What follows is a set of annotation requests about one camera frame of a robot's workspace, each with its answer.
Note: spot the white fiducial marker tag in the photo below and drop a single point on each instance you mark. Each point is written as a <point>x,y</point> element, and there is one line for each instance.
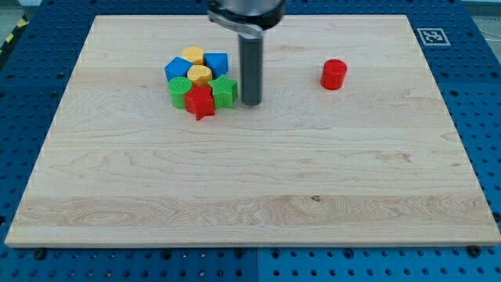
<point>433,36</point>

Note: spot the light wooden board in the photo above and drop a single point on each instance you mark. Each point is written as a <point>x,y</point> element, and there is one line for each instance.
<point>376,163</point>

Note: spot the green star block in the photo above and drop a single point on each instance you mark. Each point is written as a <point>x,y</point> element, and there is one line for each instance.
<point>224,92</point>

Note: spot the yellow heart block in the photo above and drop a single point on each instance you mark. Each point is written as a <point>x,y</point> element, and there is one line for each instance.
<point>200,75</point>

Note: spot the black bolt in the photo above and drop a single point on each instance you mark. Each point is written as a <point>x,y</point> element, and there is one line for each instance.
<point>39,254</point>
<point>474,251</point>

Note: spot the red cylinder block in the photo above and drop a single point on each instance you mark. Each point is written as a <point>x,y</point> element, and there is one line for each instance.
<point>333,75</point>

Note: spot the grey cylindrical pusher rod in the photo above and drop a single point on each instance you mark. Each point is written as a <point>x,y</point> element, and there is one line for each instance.
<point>251,59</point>

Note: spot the blue pentagon block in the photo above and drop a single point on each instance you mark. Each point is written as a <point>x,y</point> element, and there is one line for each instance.
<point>218,62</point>

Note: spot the black bolt left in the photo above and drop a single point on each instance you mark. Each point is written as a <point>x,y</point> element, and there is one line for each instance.
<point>39,254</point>

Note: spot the red star block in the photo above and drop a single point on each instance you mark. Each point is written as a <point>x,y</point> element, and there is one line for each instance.
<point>199,102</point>

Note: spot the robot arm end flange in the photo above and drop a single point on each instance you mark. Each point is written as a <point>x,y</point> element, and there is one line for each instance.
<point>250,18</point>

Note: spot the green cylinder block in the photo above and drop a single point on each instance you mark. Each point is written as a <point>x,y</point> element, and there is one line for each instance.
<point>177,88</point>

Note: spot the yellow hexagon block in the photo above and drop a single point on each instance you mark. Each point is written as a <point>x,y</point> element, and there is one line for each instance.
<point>194,55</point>

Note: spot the black bolt right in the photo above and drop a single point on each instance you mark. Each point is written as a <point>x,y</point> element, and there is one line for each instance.
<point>474,251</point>

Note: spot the blue cube block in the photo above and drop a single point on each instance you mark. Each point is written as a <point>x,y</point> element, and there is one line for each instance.
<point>177,67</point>

